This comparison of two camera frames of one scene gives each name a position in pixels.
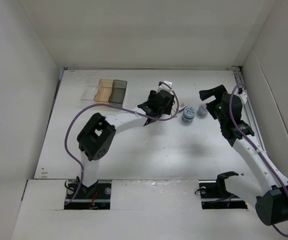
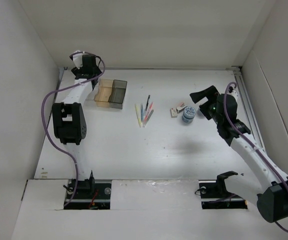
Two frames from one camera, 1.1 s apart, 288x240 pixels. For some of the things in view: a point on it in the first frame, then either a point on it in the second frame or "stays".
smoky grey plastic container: [118, 90] stays
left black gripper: [166, 110] → [77, 71]
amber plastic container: [104, 90] stays
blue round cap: [189, 113] stays
